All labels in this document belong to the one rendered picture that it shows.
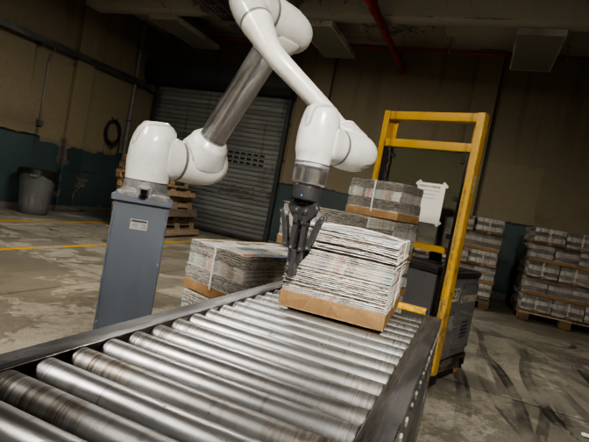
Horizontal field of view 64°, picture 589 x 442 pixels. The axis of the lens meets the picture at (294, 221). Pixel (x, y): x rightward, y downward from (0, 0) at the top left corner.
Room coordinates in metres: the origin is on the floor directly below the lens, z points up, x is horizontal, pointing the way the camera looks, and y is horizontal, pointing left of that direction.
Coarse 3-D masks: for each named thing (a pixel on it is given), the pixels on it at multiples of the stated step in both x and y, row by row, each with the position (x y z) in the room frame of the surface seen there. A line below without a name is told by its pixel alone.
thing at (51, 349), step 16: (256, 288) 1.43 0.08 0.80; (272, 288) 1.48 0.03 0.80; (192, 304) 1.11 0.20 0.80; (208, 304) 1.14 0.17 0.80; (224, 304) 1.17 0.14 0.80; (128, 320) 0.91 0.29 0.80; (144, 320) 0.93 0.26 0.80; (160, 320) 0.95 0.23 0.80; (80, 336) 0.78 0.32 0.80; (96, 336) 0.80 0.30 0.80; (112, 336) 0.81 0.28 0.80; (128, 336) 0.84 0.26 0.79; (16, 352) 0.68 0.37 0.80; (32, 352) 0.69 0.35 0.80; (48, 352) 0.70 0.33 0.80; (64, 352) 0.71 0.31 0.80; (0, 368) 0.62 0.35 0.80; (16, 368) 0.63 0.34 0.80; (32, 368) 0.66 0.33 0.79
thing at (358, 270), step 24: (336, 240) 1.21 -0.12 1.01; (360, 240) 1.19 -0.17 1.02; (384, 240) 1.21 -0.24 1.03; (288, 264) 1.25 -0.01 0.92; (312, 264) 1.23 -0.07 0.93; (336, 264) 1.21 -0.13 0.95; (360, 264) 1.19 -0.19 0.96; (384, 264) 1.17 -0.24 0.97; (288, 288) 1.25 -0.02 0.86; (312, 288) 1.23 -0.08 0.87; (336, 288) 1.21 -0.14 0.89; (360, 288) 1.19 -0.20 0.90; (384, 288) 1.17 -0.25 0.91; (384, 312) 1.17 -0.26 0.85
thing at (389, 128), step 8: (384, 120) 3.52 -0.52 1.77; (392, 120) 3.57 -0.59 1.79; (384, 128) 3.51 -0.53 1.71; (392, 128) 3.56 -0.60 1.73; (384, 136) 3.50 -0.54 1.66; (392, 136) 3.55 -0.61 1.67; (384, 144) 3.50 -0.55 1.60; (384, 152) 3.50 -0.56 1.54; (376, 160) 3.52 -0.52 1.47; (384, 160) 3.50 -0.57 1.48; (376, 168) 3.51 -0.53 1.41; (384, 168) 3.54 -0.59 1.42; (376, 176) 3.50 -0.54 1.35; (384, 176) 3.50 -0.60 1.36
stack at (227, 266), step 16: (192, 240) 2.11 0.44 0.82; (208, 240) 2.12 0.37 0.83; (224, 240) 2.23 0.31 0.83; (192, 256) 2.10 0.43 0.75; (208, 256) 2.03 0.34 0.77; (224, 256) 1.95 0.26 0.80; (240, 256) 1.89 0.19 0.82; (256, 256) 1.92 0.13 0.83; (272, 256) 2.00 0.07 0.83; (192, 272) 2.08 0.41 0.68; (208, 272) 2.01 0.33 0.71; (224, 272) 1.95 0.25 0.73; (240, 272) 1.89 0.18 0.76; (256, 272) 1.93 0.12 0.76; (272, 272) 2.01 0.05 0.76; (224, 288) 1.93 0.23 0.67; (240, 288) 1.88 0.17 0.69
